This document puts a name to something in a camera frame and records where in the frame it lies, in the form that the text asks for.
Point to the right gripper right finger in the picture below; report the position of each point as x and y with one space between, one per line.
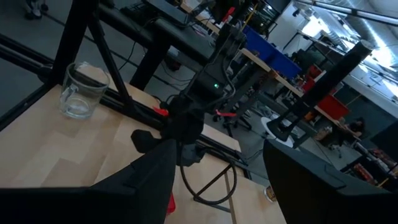
326 199

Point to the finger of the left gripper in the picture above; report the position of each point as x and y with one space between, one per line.
144 140
193 155

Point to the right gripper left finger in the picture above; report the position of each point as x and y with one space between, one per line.
93 205

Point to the red lid paprika tin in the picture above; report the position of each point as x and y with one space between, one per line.
171 203

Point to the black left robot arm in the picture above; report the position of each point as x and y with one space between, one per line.
211 77

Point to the wooden shelf riser black legs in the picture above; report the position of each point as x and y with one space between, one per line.
255 205

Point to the small brown spice jar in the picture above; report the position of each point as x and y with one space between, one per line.
270 193

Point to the white round stand base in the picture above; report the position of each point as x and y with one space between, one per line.
287 142

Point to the person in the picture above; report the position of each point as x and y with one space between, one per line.
356 127
35 11

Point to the clear glass mug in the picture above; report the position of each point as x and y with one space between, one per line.
82 93

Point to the black desk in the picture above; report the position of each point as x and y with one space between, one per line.
186 40

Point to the red storage bin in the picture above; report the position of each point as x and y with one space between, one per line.
334 107

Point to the blue storage bin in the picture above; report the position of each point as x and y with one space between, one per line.
273 53

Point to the black stand pole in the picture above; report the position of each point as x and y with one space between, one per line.
335 77

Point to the black aluminium table frame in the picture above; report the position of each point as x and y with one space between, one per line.
71 37

